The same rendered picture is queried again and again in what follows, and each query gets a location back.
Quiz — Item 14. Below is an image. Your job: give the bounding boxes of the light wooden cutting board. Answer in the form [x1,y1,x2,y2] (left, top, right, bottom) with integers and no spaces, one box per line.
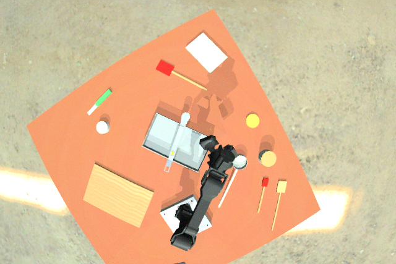
[83,163,154,228]

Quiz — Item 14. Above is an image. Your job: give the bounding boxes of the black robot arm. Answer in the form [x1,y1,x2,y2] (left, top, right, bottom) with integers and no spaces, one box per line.
[170,144,238,251]

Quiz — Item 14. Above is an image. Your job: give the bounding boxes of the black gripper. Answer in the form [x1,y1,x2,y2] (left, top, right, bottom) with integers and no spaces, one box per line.
[199,135,223,165]

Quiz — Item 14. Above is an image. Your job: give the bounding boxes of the dark grey rectangular tin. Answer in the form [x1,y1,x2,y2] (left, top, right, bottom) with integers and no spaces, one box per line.
[142,113,208,172]

